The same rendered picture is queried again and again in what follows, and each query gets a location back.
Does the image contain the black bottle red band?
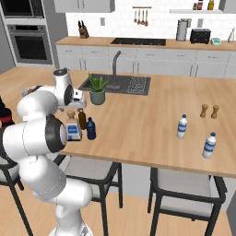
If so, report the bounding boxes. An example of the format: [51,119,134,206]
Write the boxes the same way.
[0,96,16,129]

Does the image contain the small teal timer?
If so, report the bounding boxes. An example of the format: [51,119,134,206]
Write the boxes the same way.
[210,37,222,47]

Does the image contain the brown glass bottle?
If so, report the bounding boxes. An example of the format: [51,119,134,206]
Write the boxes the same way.
[77,108,88,130]

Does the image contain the wooden shaker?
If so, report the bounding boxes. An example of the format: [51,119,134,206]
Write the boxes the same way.
[199,103,209,119]
[210,104,220,120]

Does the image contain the dark blue glass bottle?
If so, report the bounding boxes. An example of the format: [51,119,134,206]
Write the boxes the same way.
[86,116,97,141]

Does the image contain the dark sink basin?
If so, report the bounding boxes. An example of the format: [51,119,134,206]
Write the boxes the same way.
[77,73,152,97]

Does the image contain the black chair grey seat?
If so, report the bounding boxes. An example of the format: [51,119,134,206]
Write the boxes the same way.
[53,154,124,236]
[147,166,229,236]
[0,153,34,236]

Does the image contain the square glass bottle blue label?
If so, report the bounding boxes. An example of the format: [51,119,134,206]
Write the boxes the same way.
[65,110,83,142]

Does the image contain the black hob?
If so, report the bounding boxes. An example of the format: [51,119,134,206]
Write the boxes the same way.
[110,37,167,47]

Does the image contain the grey corner wall cupboard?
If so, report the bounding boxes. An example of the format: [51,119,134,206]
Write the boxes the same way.
[218,0,236,14]

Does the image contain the steel microwave oven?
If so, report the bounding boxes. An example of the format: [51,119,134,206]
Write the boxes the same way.
[0,0,48,20]

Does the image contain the grey tap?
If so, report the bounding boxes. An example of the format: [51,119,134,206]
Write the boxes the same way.
[106,50,123,90]

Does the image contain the grey wall cupboards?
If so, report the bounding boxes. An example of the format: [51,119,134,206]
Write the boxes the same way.
[53,0,116,14]

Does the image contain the green plant in grey pot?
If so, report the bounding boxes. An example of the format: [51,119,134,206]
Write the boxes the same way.
[87,72,110,106]

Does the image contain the brown knife block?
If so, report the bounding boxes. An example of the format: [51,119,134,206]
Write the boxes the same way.
[77,19,90,40]

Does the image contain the grey base cupboards run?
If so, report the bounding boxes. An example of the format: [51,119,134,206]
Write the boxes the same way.
[55,44,236,80]

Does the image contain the steel wall oven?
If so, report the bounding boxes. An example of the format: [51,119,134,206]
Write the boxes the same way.
[6,23,55,66]

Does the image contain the white wall shelf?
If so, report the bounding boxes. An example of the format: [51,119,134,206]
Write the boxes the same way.
[169,8,224,15]

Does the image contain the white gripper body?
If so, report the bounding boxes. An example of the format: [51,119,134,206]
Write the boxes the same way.
[59,102,88,113]

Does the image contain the clear plastic water bottle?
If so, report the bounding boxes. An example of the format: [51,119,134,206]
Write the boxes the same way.
[176,113,189,140]
[202,132,218,159]

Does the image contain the black toaster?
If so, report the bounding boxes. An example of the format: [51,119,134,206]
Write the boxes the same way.
[189,28,212,45]

